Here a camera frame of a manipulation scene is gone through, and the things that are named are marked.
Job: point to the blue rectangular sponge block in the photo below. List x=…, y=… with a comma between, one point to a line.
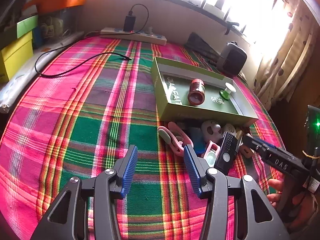
x=194, y=132

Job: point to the right gripper camera mount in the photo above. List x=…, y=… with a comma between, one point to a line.
x=311, y=154

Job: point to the black power adapter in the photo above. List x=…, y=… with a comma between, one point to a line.
x=129, y=22

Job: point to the yellow box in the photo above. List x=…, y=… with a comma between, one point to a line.
x=14, y=56

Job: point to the orange shelf tray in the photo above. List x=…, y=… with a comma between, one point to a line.
x=48, y=6

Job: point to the green box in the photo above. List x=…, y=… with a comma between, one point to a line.
x=18, y=30

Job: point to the white usb charger cube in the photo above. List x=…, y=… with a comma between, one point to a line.
x=244, y=150

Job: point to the green cardboard box tray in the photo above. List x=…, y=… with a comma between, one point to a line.
x=185, y=92

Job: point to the small white round container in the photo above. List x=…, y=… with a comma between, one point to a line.
x=230, y=129

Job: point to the patterned cream curtain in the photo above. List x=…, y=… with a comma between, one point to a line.
x=288, y=51

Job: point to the white power strip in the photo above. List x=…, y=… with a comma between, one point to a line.
x=134, y=35

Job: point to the person's right hand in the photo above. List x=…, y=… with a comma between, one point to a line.
x=306, y=201

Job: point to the red cylindrical flashlight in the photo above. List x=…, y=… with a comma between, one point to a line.
x=196, y=95

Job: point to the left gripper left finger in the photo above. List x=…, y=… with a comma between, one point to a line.
x=67, y=216

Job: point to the black textured remote device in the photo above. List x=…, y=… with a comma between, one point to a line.
x=227, y=153

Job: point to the plaid bed cloth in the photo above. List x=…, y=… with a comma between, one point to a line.
x=81, y=123

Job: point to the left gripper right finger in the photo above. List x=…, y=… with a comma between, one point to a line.
x=255, y=217

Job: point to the pink white clip case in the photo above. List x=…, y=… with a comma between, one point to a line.
x=211, y=153

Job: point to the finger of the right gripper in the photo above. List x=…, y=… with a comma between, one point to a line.
x=265, y=142
x=254, y=144

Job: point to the black portable speaker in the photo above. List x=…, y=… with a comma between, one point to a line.
x=231, y=59

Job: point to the white round fan gadget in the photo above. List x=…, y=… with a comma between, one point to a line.
x=211, y=131

